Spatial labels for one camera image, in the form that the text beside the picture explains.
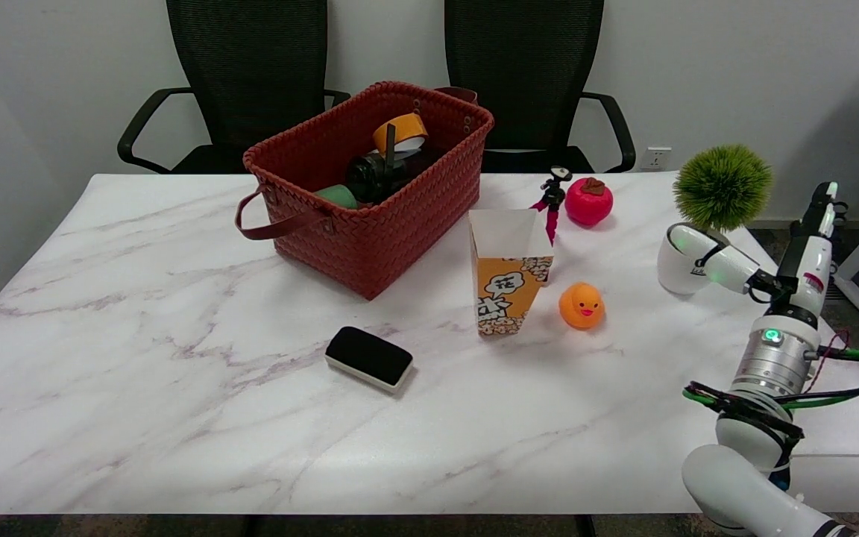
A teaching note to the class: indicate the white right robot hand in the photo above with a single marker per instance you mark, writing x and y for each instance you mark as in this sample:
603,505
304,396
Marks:
806,272

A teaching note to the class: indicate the green ball plant white pot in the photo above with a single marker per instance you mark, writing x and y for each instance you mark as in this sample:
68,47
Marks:
720,186

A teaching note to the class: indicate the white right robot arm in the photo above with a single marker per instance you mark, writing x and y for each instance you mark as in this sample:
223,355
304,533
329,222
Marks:
772,365

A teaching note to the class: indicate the orange rubber duck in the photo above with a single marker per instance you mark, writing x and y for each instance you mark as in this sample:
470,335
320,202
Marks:
581,306

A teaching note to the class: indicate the red pomegranate toy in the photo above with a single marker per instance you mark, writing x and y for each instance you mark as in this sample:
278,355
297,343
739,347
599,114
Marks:
588,203

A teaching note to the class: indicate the pink black mini tripod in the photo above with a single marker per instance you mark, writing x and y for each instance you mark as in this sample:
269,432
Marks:
552,195

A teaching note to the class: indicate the orange popcorn paper box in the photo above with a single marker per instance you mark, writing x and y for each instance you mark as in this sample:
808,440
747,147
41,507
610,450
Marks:
500,291

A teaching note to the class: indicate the black mesh office chair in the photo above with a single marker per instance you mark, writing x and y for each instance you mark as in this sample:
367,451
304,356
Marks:
250,67
526,67

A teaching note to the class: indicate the red woven basket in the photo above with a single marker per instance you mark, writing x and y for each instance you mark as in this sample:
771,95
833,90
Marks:
400,216

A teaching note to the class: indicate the orange tape roll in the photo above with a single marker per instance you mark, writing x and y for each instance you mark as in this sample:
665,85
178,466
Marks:
400,127

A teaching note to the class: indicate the black white board eraser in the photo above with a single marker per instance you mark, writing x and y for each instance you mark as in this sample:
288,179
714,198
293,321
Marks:
366,354

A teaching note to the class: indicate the green round object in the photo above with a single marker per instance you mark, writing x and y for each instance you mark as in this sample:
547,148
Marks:
338,197

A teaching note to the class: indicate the white wall socket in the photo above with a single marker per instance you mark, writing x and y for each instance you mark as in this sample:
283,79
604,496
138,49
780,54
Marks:
655,158

